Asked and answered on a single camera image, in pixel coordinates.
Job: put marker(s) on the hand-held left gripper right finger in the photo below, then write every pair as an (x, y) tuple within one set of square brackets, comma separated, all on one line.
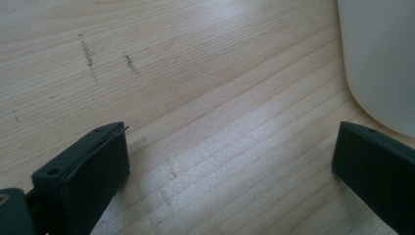
[(375, 176)]

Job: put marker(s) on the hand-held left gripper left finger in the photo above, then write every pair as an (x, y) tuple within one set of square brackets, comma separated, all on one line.
[(81, 182)]

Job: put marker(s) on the white plastic bin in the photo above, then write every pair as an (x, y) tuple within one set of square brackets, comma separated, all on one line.
[(381, 58)]

